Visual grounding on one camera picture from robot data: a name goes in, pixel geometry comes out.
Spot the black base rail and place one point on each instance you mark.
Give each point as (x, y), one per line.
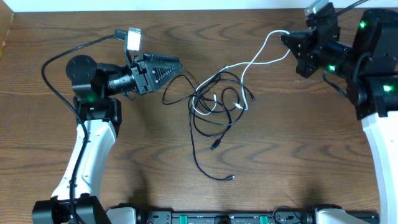
(316, 214)

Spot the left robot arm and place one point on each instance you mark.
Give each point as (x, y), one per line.
(98, 117)

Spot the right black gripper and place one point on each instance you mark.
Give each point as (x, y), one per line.
(307, 40)

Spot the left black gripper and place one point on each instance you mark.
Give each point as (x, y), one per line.
(147, 78)

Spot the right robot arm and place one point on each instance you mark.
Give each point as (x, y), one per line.
(369, 69)

